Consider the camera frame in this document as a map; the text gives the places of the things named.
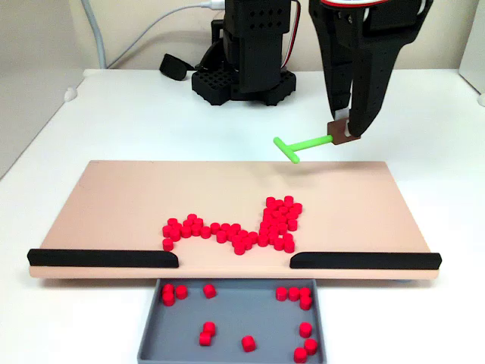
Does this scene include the green T-shaped pusher tool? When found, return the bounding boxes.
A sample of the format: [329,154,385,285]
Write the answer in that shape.
[272,119,361,165]

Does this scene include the peach wooden board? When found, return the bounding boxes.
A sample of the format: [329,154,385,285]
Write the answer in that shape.
[28,159,443,284]

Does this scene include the grey plastic tray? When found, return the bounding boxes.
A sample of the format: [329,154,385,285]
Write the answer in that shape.
[136,278,327,364]

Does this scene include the red white black servo cable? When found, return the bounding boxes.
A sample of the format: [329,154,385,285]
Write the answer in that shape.
[281,0,304,71]
[321,0,376,8]

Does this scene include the thin white USB cable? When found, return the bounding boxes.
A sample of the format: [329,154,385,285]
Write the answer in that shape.
[107,0,227,70]

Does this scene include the black rail strip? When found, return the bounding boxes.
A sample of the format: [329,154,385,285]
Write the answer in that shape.
[27,248,180,269]
[289,251,443,271]

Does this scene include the thick pale grey cable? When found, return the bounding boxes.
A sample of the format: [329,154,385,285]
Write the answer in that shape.
[80,0,108,70]

